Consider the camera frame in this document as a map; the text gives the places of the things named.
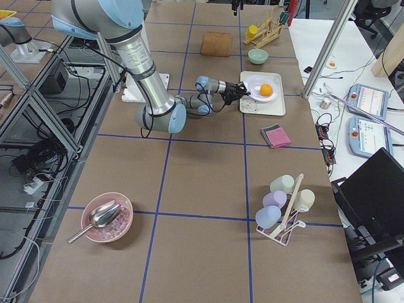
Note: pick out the aluminium frame post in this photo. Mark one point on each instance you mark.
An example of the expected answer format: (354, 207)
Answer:
(329, 43)

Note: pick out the pink bowl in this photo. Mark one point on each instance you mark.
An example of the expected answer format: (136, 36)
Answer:
(118, 227)

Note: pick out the white plate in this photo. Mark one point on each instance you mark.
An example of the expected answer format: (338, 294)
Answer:
(253, 84)

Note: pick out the wooden cutting board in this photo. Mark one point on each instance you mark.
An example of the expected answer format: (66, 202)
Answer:
(216, 44)

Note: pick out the black laptop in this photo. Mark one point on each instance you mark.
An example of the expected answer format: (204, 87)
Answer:
(372, 201)

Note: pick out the green bowl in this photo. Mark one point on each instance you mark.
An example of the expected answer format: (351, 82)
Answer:
(257, 56)

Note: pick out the white wire cup rack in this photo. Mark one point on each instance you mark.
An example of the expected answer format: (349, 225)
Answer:
(289, 220)

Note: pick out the wooden dish rack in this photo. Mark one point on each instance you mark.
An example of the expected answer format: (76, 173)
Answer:
(269, 30)

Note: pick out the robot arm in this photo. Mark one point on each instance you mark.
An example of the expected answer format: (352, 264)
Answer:
(120, 23)

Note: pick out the dark green mug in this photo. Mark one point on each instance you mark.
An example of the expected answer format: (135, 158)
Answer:
(284, 18)

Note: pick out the small metal cylinder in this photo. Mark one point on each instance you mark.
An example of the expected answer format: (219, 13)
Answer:
(325, 103)

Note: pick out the orange fruit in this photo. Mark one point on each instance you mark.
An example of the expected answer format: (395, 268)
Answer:
(266, 90)

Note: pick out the teach pendant tablet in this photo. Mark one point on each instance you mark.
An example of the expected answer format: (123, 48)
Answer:
(371, 100)
(366, 137)

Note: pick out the metal scoop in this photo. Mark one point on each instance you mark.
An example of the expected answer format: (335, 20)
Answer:
(99, 218)

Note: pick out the teach pendant tablet near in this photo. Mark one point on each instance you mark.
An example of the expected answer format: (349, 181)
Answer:
(366, 137)

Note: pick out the purple plastic cup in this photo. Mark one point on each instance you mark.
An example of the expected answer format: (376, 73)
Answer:
(276, 198)

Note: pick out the yellow mug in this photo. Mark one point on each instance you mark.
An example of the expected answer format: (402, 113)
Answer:
(251, 32)

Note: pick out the cream bear tray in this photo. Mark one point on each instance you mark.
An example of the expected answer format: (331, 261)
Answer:
(273, 108)

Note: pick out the pink cloth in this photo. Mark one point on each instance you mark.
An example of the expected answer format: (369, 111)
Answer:
(277, 137)

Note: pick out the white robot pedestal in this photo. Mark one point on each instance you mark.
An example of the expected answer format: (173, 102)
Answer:
(132, 92)

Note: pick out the grey cloth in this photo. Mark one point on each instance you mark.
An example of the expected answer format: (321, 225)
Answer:
(263, 132)

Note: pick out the fried egg toy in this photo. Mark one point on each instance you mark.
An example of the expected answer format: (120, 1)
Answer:
(331, 65)

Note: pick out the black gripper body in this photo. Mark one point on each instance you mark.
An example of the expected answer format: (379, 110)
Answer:
(230, 87)
(235, 5)

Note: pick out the blue plastic cup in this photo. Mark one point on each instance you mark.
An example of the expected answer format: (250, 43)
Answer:
(268, 216)

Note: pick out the small black device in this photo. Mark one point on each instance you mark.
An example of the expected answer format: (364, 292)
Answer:
(308, 69)

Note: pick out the green plastic cup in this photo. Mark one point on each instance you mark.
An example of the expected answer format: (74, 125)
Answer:
(283, 183)

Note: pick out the beige plastic cup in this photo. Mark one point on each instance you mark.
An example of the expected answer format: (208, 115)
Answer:
(304, 200)

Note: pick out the teach pendant tablet far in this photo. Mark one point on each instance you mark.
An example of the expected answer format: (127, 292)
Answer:
(371, 100)

